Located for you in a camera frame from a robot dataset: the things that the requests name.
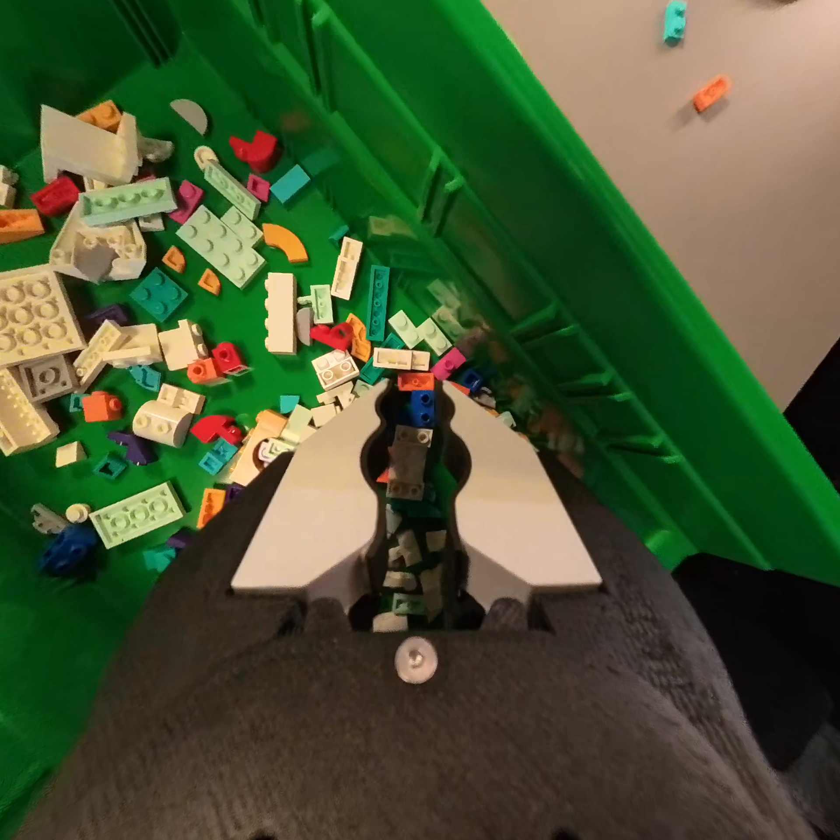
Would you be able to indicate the teal lego brick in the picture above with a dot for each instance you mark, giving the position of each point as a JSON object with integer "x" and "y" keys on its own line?
{"x": 674, "y": 21}

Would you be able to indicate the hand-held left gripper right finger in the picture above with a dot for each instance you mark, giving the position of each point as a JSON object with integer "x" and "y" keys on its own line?
{"x": 518, "y": 518}

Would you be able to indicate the pile of lego bricks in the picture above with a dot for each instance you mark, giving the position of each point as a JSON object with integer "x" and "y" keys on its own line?
{"x": 220, "y": 246}

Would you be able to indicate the orange lego brick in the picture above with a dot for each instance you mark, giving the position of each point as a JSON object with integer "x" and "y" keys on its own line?
{"x": 711, "y": 92}

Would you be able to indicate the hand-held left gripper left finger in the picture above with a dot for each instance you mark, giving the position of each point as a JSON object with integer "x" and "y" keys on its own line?
{"x": 315, "y": 512}

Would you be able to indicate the green plastic bin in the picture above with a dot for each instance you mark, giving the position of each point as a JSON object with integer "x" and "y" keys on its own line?
{"x": 590, "y": 328}

